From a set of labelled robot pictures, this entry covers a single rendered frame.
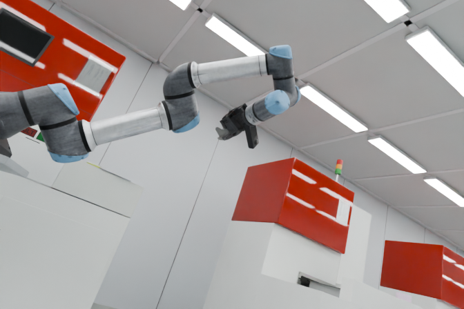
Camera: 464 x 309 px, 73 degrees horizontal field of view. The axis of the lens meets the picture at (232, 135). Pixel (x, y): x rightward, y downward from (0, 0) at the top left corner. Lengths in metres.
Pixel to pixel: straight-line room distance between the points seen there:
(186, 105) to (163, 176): 2.68
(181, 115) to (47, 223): 0.69
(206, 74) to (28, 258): 0.97
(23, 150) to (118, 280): 2.46
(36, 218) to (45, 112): 0.49
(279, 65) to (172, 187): 2.93
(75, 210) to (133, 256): 2.31
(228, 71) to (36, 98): 0.61
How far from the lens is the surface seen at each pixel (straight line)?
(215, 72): 1.12
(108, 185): 1.50
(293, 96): 1.12
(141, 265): 3.77
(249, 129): 1.15
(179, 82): 1.15
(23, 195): 1.48
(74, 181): 1.49
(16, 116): 1.15
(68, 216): 1.48
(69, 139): 1.17
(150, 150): 3.80
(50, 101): 1.15
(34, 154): 1.50
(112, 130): 1.17
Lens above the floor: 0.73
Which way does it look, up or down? 23 degrees up
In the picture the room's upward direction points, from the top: 19 degrees clockwise
